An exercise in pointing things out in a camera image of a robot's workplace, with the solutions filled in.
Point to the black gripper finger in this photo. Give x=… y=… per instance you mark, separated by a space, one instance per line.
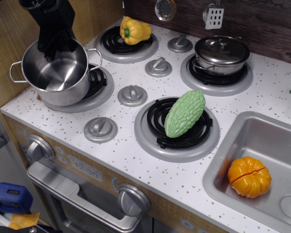
x=67 y=44
x=50 y=51

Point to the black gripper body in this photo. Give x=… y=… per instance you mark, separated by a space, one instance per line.
x=55 y=19

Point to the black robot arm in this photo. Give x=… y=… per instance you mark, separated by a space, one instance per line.
x=55 y=19

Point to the back left stove burner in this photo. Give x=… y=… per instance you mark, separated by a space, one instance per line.
x=114 y=49

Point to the stove burner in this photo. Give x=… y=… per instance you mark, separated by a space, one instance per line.
x=114 y=49
x=101 y=89
x=214 y=85
x=196 y=143

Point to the front left stove burner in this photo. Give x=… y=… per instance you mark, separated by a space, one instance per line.
x=101 y=89

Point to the back right stove burner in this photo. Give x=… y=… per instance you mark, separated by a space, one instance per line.
x=214 y=85

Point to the lidded steel pot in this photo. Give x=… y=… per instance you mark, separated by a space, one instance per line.
x=220 y=55

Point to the front right stove burner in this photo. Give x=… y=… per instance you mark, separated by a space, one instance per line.
x=196 y=143

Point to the yellow toy bell pepper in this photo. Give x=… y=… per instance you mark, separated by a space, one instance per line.
x=133 y=31

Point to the grey knob middle lower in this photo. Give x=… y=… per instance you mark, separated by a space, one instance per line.
x=132 y=96

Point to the grey knob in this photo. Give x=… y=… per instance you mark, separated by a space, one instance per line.
x=158 y=68
x=180 y=44
x=100 y=130
x=132 y=96

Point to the grey knob front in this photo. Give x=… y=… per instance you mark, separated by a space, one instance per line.
x=100 y=130

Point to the grey knob middle upper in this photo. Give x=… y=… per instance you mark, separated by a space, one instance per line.
x=158 y=68

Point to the left oven dial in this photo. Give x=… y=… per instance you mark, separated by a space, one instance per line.
x=39 y=149

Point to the oven dial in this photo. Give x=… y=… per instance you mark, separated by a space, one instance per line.
x=132 y=201
x=39 y=149

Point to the hanging steel strainer ladle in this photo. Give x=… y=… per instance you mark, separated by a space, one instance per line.
x=165 y=10

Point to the grey knob back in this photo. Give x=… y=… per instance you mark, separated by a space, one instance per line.
x=180 y=44

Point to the oven clock display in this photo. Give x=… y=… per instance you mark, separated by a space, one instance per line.
x=86 y=168

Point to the green toy bitter gourd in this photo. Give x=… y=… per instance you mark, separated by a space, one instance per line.
x=184 y=113

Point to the hanging slotted spatula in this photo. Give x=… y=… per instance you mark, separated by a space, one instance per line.
x=213 y=15

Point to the blue clamp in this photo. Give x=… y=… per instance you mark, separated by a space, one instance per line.
x=14 y=199

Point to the right oven dial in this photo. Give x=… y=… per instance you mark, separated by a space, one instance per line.
x=132 y=201

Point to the yellow cloth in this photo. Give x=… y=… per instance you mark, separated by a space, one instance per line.
x=20 y=221

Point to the grey toy sink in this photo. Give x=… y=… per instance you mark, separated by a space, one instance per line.
x=268 y=140

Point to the orange toy pumpkin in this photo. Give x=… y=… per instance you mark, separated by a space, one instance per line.
x=249 y=177

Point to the grey oven door handle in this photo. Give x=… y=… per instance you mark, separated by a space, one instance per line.
x=79 y=206

